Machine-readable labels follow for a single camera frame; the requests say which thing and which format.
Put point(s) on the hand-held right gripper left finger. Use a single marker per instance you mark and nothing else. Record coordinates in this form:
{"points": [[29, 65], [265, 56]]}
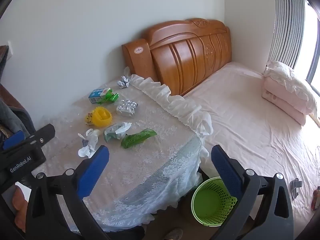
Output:
{"points": [[93, 170]]}

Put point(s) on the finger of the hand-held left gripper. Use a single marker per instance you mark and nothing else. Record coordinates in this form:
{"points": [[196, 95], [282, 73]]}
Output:
{"points": [[13, 140], [42, 133]]}

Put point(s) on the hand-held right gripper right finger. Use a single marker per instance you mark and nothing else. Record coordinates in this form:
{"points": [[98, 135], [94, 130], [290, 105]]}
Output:
{"points": [[226, 170]]}

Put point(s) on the white tissue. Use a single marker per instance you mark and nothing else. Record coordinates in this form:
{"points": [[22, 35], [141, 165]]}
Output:
{"points": [[90, 142]]}

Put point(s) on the green plastic mesh basket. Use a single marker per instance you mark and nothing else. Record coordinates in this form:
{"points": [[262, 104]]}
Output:
{"points": [[207, 202]]}

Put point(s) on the clear bag with paper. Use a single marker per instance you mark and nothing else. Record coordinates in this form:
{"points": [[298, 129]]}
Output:
{"points": [[115, 131]]}

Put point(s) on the small yellow toy figure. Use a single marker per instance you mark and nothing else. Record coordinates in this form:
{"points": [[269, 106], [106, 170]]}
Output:
{"points": [[88, 119]]}

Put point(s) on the yellow plastic cup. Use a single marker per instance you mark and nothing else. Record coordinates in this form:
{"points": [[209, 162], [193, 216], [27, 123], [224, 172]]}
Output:
{"points": [[102, 117]]}

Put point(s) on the person's left hand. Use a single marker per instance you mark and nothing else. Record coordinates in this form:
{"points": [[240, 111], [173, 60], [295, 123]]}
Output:
{"points": [[20, 205]]}

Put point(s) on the grey jacket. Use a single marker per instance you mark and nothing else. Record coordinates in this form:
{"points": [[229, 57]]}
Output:
{"points": [[15, 120]]}

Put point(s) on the bed with pink sheet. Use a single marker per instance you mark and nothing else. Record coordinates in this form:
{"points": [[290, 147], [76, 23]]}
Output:
{"points": [[237, 120]]}

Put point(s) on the white lace tablecloth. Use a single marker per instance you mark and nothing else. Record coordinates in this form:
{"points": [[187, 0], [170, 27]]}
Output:
{"points": [[150, 160]]}

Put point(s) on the blue and white carton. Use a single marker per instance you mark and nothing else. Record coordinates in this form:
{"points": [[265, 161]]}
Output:
{"points": [[96, 95]]}

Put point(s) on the silver blister pack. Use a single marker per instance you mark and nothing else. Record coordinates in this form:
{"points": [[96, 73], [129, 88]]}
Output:
{"points": [[127, 108]]}

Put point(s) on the person's leg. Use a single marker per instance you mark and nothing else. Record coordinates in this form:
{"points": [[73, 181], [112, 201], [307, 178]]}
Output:
{"points": [[125, 233]]}

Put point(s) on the grey metal clip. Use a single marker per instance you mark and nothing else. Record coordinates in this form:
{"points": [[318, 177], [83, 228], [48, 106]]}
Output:
{"points": [[295, 187]]}

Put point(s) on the crumpled green plastic wrapper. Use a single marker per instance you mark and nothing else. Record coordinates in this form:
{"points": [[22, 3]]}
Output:
{"points": [[111, 98]]}

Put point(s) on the person's shoe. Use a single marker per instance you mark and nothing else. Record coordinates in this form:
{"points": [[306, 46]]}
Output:
{"points": [[173, 233]]}

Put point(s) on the folded pink quilt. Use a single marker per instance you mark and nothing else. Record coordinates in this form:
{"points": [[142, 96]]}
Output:
{"points": [[282, 102]]}

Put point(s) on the crumpled silver foil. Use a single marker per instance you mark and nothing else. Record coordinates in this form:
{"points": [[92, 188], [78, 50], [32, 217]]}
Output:
{"points": [[124, 82]]}

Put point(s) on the reddish object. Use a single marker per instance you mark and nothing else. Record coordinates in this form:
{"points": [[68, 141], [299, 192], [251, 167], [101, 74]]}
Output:
{"points": [[316, 198]]}

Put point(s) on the white frilled pillow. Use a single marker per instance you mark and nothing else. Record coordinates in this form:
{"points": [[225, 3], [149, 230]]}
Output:
{"points": [[287, 77]]}

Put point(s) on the carved wooden headboard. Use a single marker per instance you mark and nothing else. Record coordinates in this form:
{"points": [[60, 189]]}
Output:
{"points": [[187, 60]]}

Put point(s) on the window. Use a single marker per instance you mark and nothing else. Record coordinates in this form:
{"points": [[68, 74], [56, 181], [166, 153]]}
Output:
{"points": [[312, 45]]}

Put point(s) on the grey pleated curtain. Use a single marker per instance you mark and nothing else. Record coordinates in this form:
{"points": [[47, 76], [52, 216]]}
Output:
{"points": [[285, 22]]}

